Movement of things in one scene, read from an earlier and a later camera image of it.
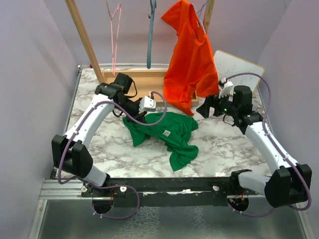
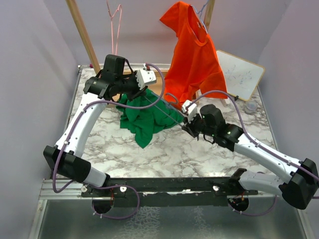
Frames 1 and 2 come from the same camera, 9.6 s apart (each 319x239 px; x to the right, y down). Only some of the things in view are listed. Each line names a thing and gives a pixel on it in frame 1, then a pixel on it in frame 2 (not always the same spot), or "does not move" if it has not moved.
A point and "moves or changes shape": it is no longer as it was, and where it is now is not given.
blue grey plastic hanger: (153, 5) to (168, 102)
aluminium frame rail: (52, 189) does not move
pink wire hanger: (111, 17) does not move
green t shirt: (173, 130) moves or changes shape
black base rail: (165, 192) does not move
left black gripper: (140, 117) to (137, 91)
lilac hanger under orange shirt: (200, 13) does not move
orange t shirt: (191, 69) does not move
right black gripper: (211, 101) to (188, 127)
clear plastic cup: (254, 105) does not move
